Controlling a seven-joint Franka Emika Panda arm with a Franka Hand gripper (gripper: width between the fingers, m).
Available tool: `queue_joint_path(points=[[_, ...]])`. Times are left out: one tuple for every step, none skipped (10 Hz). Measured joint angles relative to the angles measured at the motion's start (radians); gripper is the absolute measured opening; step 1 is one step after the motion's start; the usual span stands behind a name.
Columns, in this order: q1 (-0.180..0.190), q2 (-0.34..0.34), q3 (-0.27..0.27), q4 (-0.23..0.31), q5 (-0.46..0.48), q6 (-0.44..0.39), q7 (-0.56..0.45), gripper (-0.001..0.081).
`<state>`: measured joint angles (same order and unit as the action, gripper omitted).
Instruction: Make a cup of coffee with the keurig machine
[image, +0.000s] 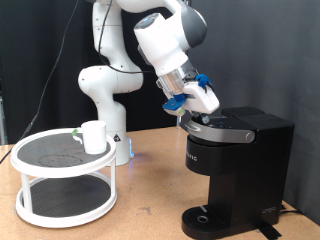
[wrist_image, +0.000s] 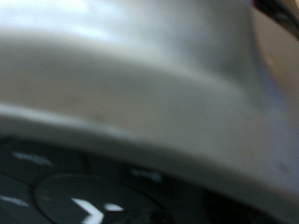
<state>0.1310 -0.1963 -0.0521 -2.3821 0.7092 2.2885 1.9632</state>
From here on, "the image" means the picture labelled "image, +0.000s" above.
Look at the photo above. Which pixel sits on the black backdrop curtain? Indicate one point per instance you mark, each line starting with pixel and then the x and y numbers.
pixel 20 50

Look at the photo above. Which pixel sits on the gray metal frame post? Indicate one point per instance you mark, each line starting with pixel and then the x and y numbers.
pixel 2 123

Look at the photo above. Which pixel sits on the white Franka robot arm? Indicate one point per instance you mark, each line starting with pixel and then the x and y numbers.
pixel 110 80

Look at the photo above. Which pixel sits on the black tape strip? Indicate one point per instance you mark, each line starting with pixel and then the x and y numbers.
pixel 268 231

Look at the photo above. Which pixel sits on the white two-tier turntable shelf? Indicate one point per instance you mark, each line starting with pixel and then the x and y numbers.
pixel 50 156

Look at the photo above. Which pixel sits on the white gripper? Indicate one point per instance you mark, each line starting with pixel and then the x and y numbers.
pixel 201 100

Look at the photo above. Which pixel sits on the black Keurig coffee machine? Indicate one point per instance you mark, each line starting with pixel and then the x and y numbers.
pixel 266 50
pixel 246 166

